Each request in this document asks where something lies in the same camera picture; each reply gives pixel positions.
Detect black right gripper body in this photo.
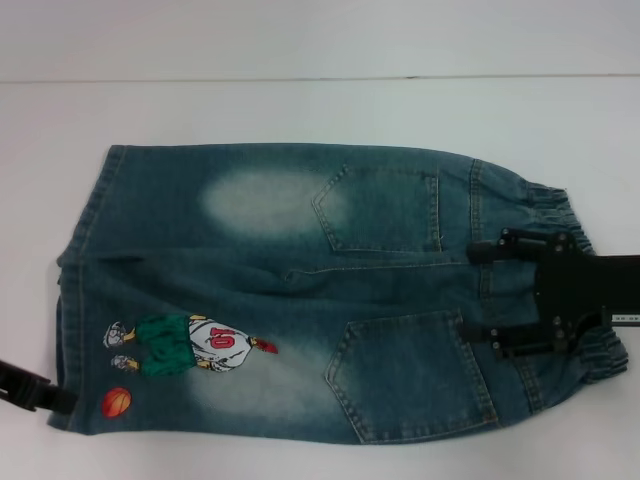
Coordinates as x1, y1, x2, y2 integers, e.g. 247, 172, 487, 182
533, 249, 640, 354

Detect labelled right wrist camera mount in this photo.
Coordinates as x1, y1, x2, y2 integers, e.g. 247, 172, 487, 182
574, 309, 640, 351

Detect blue denim shorts with embroidery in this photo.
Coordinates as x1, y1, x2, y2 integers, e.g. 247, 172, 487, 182
47, 143, 630, 446

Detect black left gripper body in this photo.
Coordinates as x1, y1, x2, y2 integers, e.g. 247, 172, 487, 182
0, 357, 40, 409

